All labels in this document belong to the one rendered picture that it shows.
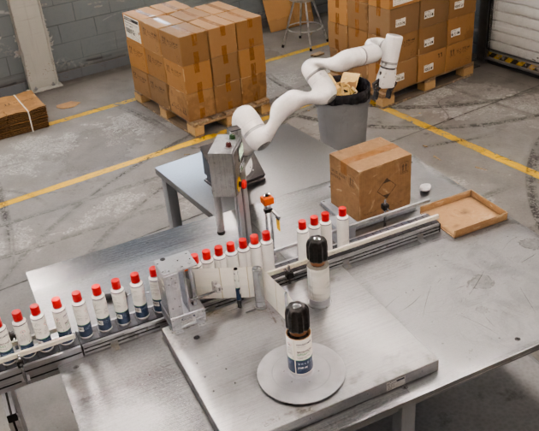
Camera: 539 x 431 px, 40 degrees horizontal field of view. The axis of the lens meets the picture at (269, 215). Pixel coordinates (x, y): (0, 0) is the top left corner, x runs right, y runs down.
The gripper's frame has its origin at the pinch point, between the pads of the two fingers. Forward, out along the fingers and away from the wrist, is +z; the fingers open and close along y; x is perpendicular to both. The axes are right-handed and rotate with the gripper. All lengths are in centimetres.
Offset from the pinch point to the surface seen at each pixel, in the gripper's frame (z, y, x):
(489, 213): 35, 11, -73
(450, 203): 37, 4, -54
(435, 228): 40, -20, -67
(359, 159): 19, -38, -30
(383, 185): 28, -31, -41
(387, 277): 51, -57, -78
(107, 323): 70, -165, -38
